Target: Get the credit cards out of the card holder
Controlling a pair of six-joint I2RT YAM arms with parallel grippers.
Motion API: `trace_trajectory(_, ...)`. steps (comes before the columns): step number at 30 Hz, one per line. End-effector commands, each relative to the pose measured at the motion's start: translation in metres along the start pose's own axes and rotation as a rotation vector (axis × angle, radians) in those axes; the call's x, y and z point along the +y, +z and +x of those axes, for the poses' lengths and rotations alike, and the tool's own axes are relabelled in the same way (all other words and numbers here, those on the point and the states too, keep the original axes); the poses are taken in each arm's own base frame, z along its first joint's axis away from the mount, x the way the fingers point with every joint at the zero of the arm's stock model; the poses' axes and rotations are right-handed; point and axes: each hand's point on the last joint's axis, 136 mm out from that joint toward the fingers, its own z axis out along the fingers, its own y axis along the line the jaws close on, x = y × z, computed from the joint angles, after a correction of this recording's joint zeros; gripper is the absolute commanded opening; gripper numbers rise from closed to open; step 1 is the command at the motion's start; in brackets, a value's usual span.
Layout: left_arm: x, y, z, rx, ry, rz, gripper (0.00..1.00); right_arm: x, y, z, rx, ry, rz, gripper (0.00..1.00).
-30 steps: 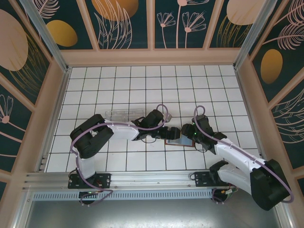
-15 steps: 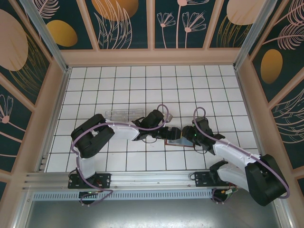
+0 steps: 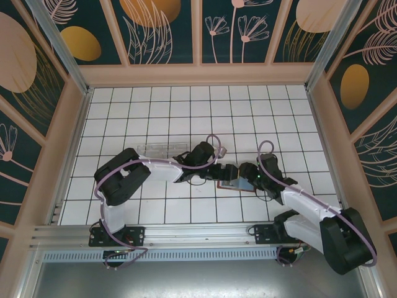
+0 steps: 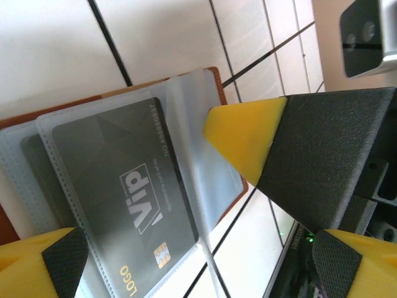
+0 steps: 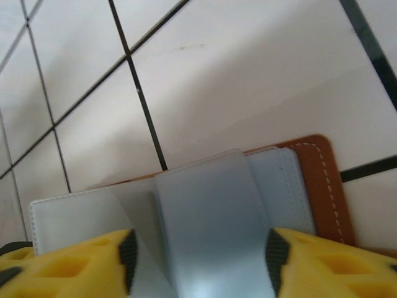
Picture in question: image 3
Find multicoloured wire bundle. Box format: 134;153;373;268
290;245;311;258

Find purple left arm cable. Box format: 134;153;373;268
94;134;224;271

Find grey metal sheet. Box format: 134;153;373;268
30;260;373;298

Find clear acrylic organizer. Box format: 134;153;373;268
136;142;189;159

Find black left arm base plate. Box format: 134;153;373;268
89;226;146;248

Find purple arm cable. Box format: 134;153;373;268
256;140;378;268
94;134;224;271

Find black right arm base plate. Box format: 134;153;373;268
254;222;311;246

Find brown leather card holder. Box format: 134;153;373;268
216;178;257;194

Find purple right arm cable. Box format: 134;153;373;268
256;140;378;268

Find aluminium frame post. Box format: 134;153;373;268
26;0;94;96
305;0;354;91

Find aluminium mounting rail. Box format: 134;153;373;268
29;220;365;252

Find slotted grey cable duct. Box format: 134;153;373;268
42;246;279;263

